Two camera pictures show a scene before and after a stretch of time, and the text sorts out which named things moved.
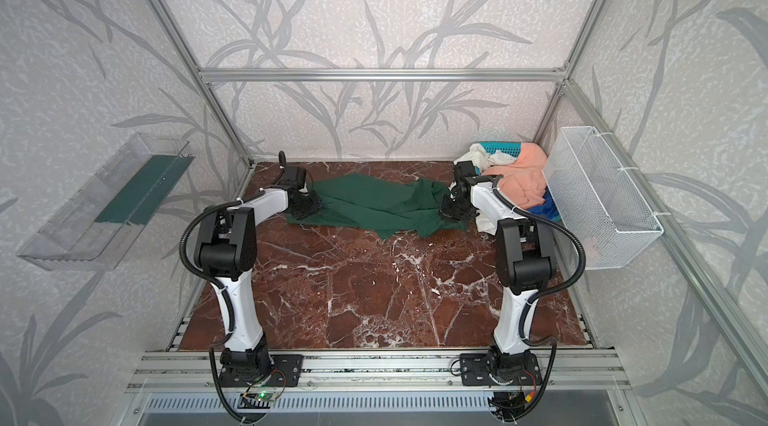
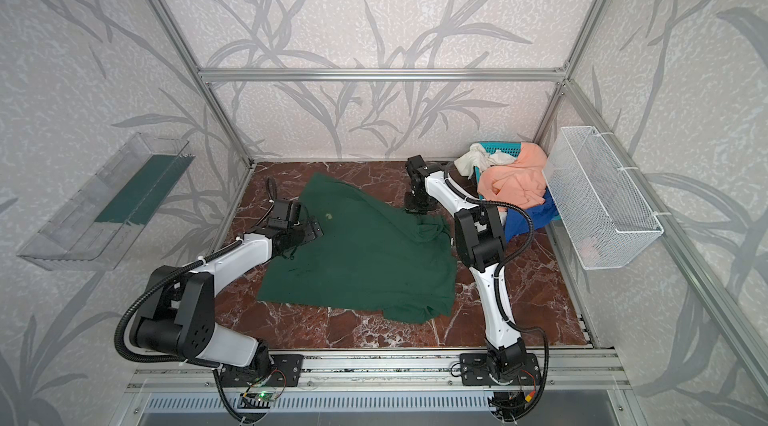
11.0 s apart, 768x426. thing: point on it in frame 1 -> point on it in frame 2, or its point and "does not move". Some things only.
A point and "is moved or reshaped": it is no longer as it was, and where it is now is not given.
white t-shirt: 477,154 does not move
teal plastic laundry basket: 511,148 does not move
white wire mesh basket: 596,198 does not move
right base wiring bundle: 514,405 does not move
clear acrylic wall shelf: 92,231 does not move
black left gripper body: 305,204 -> 308,231
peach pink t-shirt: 524,180 does not move
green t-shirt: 399,208 is moved or reshaped
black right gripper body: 454,208 -> 417,199
